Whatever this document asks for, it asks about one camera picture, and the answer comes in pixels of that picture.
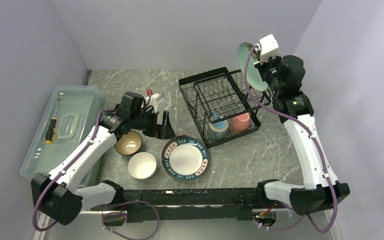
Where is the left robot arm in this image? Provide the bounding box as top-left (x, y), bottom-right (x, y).
top-left (30, 89), bottom-right (176, 231)

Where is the black wire dish rack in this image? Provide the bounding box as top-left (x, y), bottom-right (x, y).
top-left (178, 67), bottom-right (271, 148)

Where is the pink mug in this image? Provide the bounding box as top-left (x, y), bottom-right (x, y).
top-left (230, 112), bottom-right (251, 134)

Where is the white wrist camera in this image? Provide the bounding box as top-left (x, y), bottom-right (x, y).
top-left (254, 34), bottom-right (281, 65)
top-left (144, 88), bottom-right (165, 112)

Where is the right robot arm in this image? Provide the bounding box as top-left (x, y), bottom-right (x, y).
top-left (254, 55), bottom-right (350, 216)

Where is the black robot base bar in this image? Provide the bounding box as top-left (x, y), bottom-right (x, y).
top-left (92, 187), bottom-right (279, 223)

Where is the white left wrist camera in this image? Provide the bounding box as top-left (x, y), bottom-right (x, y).
top-left (144, 88), bottom-right (165, 112)

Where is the white bowl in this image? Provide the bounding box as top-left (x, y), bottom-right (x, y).
top-left (128, 152), bottom-right (157, 180)

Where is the light blue flower plate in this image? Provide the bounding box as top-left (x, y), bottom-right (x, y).
top-left (237, 42), bottom-right (268, 92)

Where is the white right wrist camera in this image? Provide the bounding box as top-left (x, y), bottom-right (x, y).
top-left (254, 34), bottom-right (281, 65)

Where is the yellow black screwdriver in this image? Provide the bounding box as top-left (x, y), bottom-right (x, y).
top-left (45, 98), bottom-right (60, 144)

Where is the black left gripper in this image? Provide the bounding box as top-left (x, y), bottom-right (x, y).
top-left (130, 108), bottom-right (176, 140)

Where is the dark bowl beige inside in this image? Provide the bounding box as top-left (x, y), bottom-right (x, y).
top-left (114, 131), bottom-right (143, 156)

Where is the white plate teal lettered rim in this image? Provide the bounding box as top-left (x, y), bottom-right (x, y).
top-left (160, 134), bottom-right (210, 181)

